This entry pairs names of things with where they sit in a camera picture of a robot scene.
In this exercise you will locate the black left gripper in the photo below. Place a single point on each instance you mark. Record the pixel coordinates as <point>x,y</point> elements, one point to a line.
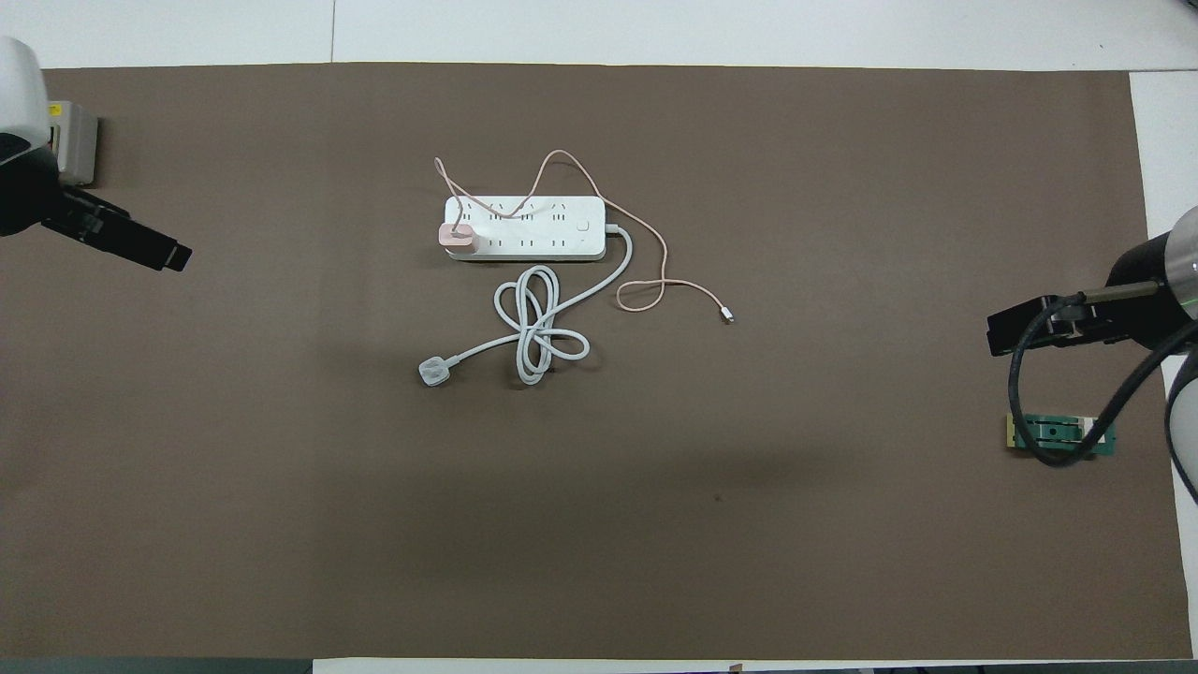
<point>23,197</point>

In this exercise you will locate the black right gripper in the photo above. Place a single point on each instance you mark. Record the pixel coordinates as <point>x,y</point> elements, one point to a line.
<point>1142,267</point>

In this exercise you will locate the pink charger adapter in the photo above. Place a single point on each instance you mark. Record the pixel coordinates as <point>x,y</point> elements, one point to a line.
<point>459,241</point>

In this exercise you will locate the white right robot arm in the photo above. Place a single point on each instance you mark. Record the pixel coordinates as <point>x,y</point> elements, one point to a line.
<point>1189,253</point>

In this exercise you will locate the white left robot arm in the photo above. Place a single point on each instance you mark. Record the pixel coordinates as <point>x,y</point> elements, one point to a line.
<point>19,84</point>

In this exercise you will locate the white power strip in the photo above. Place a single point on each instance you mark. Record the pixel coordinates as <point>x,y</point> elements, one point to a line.
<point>562,234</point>

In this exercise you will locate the brown table mat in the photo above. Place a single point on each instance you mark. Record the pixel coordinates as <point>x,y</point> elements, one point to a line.
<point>655,515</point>

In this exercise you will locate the grey on-off switch box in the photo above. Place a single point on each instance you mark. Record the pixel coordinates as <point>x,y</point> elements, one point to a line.
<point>80,140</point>

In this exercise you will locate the green knife switch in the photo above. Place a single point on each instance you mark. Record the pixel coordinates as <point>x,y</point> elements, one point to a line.
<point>1048,433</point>

